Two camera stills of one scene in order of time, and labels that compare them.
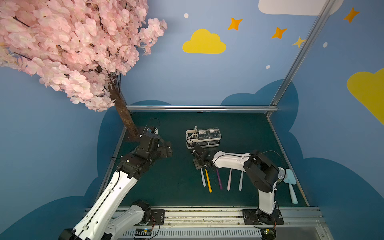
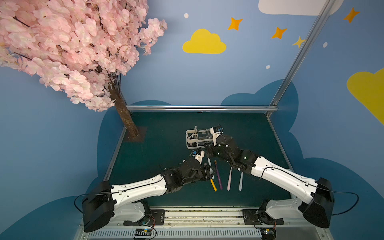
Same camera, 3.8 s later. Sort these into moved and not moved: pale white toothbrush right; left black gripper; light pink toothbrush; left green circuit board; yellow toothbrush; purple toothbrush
Moved: left black gripper; yellow toothbrush
Not moved: purple toothbrush; pale white toothbrush right; left green circuit board; light pink toothbrush
